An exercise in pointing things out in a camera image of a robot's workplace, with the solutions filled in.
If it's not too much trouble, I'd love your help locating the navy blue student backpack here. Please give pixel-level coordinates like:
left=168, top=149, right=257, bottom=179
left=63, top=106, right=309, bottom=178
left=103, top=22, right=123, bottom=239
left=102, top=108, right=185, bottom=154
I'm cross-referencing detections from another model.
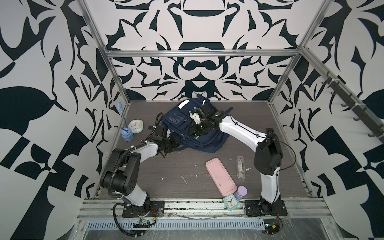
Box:
left=162, top=95, right=232, bottom=153

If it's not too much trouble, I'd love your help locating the pink pencil case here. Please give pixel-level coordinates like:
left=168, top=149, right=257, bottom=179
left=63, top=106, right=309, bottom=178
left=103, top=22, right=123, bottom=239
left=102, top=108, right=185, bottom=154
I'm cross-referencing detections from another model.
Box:
left=205, top=158, right=238, bottom=197

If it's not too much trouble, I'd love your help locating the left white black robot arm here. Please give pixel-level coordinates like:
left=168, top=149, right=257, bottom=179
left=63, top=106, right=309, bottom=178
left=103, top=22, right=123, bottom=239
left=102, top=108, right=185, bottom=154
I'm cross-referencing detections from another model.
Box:
left=100, top=126, right=180, bottom=207

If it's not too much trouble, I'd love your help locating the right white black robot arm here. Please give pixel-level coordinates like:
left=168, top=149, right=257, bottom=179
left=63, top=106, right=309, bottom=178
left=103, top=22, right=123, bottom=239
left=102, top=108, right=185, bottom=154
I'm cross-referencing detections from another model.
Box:
left=189, top=105, right=288, bottom=210

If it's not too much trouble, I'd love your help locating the clear plastic ruler case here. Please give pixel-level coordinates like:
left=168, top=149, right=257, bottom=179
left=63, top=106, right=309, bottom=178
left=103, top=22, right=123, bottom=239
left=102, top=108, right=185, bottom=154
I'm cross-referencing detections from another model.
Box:
left=236, top=156, right=246, bottom=181

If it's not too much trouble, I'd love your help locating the black tv remote control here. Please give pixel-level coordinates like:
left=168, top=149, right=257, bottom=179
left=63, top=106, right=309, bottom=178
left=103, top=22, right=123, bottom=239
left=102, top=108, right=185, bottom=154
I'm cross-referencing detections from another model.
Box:
left=266, top=128, right=275, bottom=135

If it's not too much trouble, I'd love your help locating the purple lidded small bottle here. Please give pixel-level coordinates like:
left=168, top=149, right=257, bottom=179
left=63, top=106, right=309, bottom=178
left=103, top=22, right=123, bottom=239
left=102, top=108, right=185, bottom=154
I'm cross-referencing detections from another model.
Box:
left=234, top=186, right=248, bottom=201

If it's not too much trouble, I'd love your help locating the small green alarm clock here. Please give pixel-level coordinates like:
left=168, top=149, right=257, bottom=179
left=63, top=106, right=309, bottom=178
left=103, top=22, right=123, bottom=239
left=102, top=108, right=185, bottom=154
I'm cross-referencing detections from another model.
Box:
left=223, top=194, right=239, bottom=211

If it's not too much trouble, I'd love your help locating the left small circuit board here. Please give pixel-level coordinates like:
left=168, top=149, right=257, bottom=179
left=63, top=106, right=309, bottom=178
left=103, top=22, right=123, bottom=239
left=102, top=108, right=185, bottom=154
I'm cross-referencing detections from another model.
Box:
left=132, top=218, right=157, bottom=229

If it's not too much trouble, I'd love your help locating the right circuit board green light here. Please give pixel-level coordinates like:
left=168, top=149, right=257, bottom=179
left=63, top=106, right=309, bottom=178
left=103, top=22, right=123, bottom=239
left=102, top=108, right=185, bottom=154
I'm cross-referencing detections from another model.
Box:
left=263, top=218, right=283, bottom=236

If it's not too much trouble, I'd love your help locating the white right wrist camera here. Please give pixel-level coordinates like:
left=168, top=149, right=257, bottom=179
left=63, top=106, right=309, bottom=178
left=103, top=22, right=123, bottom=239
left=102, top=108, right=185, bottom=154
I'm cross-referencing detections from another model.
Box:
left=190, top=112, right=202, bottom=125

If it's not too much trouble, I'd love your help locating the light blue round wall clock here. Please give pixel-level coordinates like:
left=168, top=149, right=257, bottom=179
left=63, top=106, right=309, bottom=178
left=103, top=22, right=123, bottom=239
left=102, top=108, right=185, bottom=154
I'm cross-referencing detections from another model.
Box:
left=128, top=120, right=144, bottom=134

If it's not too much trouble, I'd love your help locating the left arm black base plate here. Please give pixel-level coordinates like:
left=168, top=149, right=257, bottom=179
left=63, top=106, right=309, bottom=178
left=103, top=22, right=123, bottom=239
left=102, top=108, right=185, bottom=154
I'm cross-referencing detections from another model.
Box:
left=122, top=201, right=165, bottom=218

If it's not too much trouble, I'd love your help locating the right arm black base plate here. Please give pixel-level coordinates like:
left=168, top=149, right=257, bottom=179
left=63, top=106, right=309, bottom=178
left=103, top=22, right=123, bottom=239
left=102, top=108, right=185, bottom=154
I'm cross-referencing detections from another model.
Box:
left=244, top=199, right=288, bottom=218

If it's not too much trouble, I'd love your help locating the white perforated cable tray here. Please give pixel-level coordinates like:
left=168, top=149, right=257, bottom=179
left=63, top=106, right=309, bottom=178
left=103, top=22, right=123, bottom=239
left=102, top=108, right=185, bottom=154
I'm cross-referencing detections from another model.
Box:
left=85, top=218, right=265, bottom=231

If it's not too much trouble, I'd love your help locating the wall mounted hook rail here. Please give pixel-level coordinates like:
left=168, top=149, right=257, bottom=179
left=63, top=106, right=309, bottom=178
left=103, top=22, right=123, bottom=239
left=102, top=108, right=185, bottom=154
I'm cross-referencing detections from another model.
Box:
left=322, top=71, right=384, bottom=144

